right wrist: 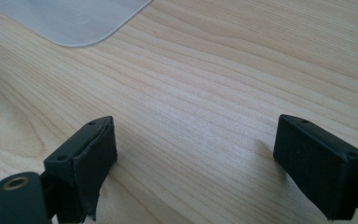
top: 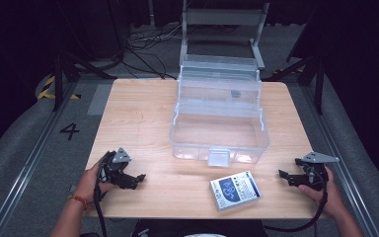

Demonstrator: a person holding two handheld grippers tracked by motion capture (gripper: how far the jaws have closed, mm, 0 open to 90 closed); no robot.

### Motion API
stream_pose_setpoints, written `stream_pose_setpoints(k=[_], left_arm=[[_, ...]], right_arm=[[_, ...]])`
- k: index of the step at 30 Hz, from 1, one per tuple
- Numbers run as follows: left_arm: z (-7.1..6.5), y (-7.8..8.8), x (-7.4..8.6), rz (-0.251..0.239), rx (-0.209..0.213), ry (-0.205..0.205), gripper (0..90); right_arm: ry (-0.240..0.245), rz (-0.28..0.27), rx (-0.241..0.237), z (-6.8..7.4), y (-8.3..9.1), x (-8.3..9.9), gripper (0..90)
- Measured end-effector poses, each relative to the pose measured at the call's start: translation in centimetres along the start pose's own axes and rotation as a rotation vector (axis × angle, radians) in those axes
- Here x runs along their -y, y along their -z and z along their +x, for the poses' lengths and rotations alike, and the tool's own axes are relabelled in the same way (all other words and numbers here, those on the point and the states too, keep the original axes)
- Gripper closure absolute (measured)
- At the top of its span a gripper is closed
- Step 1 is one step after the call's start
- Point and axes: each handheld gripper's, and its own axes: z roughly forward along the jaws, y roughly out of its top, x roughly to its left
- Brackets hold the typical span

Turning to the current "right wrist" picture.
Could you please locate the clear plastic storage box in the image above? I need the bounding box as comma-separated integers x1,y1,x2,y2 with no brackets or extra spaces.
0,0,154,48

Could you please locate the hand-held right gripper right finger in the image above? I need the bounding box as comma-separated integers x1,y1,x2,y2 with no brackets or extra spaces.
273,114,358,221

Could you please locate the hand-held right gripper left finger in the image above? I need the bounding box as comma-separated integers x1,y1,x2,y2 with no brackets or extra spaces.
43,116,118,224

